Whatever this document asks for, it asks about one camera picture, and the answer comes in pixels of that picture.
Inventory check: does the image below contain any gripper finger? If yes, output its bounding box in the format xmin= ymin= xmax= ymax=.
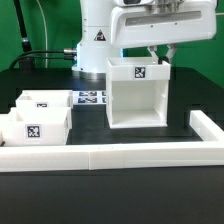
xmin=158 ymin=44 xmax=177 ymax=64
xmin=147 ymin=46 xmax=159 ymax=64

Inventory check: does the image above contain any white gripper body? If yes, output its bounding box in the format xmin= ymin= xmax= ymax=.
xmin=110 ymin=0 xmax=217 ymax=48

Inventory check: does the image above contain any white drawer cabinet frame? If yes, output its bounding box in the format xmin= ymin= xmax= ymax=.
xmin=106 ymin=57 xmax=171 ymax=129

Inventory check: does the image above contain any white front drawer box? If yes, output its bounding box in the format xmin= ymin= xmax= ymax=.
xmin=0 ymin=107 xmax=72 ymax=146

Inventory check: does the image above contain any white drawer box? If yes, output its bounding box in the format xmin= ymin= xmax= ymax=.
xmin=0 ymin=107 xmax=72 ymax=146
xmin=16 ymin=90 xmax=73 ymax=108

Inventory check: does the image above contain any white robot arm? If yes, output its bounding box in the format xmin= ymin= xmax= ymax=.
xmin=72 ymin=0 xmax=218 ymax=79

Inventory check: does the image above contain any white rear drawer box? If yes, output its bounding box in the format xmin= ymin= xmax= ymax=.
xmin=16 ymin=90 xmax=73 ymax=108

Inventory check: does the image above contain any white marker sheet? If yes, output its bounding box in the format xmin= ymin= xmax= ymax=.
xmin=73 ymin=90 xmax=106 ymax=105

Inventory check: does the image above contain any black pole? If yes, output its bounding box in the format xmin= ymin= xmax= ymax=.
xmin=13 ymin=0 xmax=32 ymax=52

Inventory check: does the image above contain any white U-shaped boundary fence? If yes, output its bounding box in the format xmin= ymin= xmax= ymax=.
xmin=0 ymin=110 xmax=224 ymax=172

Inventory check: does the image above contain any black cable with connector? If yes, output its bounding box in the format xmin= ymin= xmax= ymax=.
xmin=8 ymin=47 xmax=78 ymax=70

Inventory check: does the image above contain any white thin cable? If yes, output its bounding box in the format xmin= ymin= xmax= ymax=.
xmin=35 ymin=0 xmax=49 ymax=69

